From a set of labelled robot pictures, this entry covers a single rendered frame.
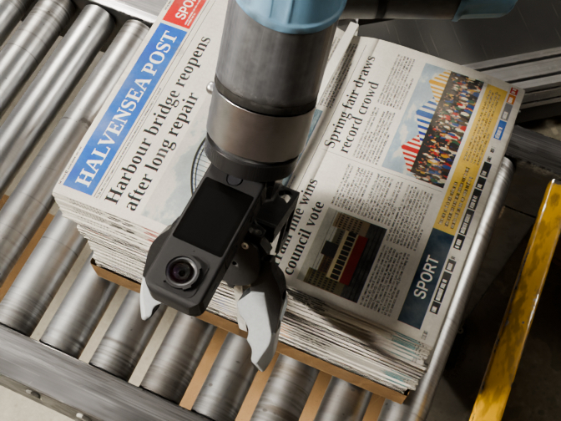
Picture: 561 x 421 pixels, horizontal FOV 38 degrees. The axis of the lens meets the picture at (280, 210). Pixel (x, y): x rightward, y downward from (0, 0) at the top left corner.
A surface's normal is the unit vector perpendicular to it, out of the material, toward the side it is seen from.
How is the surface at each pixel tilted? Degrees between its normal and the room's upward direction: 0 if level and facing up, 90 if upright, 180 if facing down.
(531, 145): 0
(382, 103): 2
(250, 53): 60
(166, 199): 2
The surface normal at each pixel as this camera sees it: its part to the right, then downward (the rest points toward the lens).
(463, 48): 0.01, -0.44
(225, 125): -0.62, 0.35
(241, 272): -0.34, 0.49
